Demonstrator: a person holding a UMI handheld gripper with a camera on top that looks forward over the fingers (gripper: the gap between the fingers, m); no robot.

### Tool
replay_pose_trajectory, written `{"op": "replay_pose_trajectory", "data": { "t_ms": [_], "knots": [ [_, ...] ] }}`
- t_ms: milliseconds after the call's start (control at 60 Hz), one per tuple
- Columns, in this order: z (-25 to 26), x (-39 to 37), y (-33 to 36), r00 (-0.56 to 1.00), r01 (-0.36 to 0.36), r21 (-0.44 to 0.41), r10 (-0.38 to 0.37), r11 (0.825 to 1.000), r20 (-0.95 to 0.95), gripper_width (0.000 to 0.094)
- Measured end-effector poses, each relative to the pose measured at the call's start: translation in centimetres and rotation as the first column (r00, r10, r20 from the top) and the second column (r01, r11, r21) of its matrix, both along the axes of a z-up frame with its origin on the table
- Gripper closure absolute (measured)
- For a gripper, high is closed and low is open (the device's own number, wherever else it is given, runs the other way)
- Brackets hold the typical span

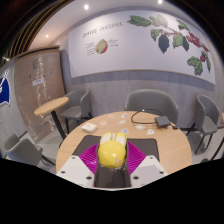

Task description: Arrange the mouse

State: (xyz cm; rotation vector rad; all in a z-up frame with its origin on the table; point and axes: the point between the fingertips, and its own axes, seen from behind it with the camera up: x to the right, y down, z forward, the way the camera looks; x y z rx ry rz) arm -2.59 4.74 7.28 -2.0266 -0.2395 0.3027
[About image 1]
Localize yellow computer mouse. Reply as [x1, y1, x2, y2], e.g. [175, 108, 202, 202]
[97, 131, 128, 170]

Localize brown wall panel board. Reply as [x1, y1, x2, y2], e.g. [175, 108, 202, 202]
[13, 47, 67, 143]

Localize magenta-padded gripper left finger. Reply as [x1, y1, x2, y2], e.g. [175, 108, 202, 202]
[56, 143, 113, 189]

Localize small white box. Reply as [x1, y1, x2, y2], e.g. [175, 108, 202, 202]
[81, 122, 98, 134]

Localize grey armchair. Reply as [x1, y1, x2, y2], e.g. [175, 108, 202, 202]
[2, 132, 57, 167]
[185, 93, 221, 155]
[124, 88, 180, 126]
[59, 88, 94, 135]

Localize flat black box device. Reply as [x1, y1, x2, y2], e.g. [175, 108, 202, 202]
[154, 115, 172, 128]

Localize black cable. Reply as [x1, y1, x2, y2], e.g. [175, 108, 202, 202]
[130, 108, 165, 125]

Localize blue wall sign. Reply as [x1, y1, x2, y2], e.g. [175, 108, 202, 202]
[0, 69, 11, 107]

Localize black mouse pad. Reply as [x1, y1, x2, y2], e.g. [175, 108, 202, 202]
[72, 134, 160, 165]

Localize recessed ceiling lights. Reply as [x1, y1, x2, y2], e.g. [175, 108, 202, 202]
[44, 0, 164, 39]

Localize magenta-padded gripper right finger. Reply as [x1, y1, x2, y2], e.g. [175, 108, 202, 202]
[111, 141, 169, 189]

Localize white plant wall poster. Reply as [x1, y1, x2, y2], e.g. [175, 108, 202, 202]
[67, 9, 216, 85]

